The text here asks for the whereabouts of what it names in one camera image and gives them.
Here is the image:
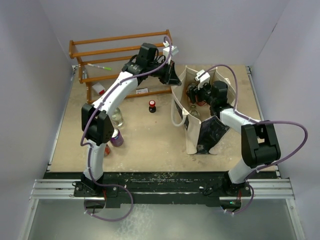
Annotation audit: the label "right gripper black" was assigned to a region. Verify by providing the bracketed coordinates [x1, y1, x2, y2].
[187, 81, 216, 106]

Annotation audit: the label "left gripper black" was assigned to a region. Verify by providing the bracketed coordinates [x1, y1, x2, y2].
[146, 58, 181, 85]

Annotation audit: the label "clear bottle green cap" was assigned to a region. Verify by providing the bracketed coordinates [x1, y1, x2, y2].
[189, 104, 200, 119]
[111, 107, 124, 127]

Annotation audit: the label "cream canvas tote bag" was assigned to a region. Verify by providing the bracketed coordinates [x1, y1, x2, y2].
[171, 65, 230, 155]

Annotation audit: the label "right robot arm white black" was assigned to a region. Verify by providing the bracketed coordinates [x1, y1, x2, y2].
[186, 80, 281, 196]

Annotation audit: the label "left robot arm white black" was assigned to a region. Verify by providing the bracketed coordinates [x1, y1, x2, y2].
[80, 41, 181, 196]

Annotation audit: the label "small white red label card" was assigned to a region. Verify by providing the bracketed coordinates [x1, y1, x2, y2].
[136, 88, 149, 95]

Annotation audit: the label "red black stamp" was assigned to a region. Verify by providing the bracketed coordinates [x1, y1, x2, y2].
[148, 100, 157, 113]

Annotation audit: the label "green capped marker pen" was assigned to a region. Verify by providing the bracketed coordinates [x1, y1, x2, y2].
[87, 63, 113, 71]

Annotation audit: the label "white red eraser box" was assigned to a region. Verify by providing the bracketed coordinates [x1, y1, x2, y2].
[92, 82, 106, 95]

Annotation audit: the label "wooden shelf rack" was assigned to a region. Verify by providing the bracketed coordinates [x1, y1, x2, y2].
[69, 29, 171, 104]

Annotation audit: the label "purple soda can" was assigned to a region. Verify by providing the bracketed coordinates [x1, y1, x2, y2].
[110, 128, 124, 147]

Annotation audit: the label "grey metal clips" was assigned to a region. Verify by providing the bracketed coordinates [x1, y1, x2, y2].
[82, 70, 88, 79]

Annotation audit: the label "red can front left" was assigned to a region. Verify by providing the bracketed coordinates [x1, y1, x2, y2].
[104, 144, 111, 157]

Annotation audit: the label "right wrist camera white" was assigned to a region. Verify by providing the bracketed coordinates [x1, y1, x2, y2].
[194, 69, 210, 90]

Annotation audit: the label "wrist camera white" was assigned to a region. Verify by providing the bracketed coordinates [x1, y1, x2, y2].
[162, 45, 179, 64]
[194, 69, 210, 90]

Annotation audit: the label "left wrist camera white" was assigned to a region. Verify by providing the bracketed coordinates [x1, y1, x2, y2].
[162, 45, 179, 64]

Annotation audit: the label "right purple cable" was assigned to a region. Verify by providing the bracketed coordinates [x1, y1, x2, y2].
[197, 64, 309, 216]

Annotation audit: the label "purple cable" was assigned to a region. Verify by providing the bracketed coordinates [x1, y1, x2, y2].
[197, 64, 309, 216]
[79, 35, 174, 222]

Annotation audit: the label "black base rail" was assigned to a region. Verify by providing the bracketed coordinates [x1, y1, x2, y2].
[72, 171, 251, 209]

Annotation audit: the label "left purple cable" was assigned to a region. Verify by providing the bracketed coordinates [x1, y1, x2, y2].
[79, 35, 174, 222]

